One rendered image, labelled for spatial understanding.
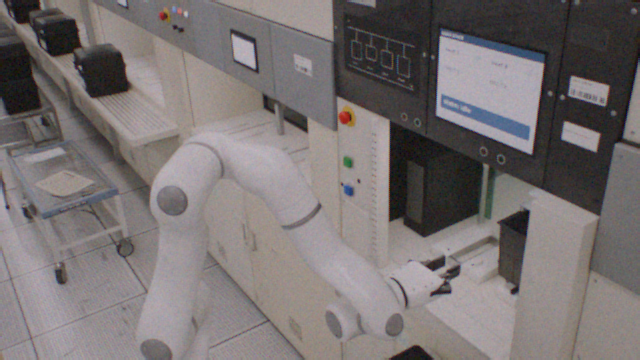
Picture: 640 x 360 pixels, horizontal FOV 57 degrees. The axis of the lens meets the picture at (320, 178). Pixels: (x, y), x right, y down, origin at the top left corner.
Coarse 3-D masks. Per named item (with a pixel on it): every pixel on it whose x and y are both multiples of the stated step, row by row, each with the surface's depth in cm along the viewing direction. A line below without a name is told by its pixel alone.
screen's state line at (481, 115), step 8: (440, 104) 141; (448, 104) 138; (456, 104) 136; (464, 104) 134; (456, 112) 137; (464, 112) 135; (472, 112) 133; (480, 112) 131; (488, 112) 129; (480, 120) 131; (488, 120) 129; (496, 120) 127; (504, 120) 125; (512, 120) 124; (496, 128) 128; (504, 128) 126; (512, 128) 124; (520, 128) 123; (528, 128) 121; (520, 136) 123; (528, 136) 121
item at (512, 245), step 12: (540, 192) 157; (528, 204) 167; (516, 216) 166; (528, 216) 169; (504, 228) 163; (516, 228) 168; (504, 240) 165; (516, 240) 160; (504, 252) 166; (516, 252) 162; (504, 264) 168; (516, 264) 164; (504, 276) 170; (516, 276) 165; (516, 288) 170
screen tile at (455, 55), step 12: (444, 48) 134; (456, 48) 131; (444, 60) 135; (456, 60) 132; (468, 60) 129; (444, 72) 136; (480, 72) 127; (444, 84) 137; (456, 84) 134; (468, 84) 131; (480, 84) 128; (468, 96) 132; (480, 96) 129
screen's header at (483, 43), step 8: (448, 32) 131; (456, 32) 129; (464, 40) 128; (472, 40) 126; (480, 40) 124; (488, 48) 123; (496, 48) 121; (504, 48) 120; (512, 48) 118; (520, 56) 117; (528, 56) 115; (536, 56) 114; (544, 56) 112
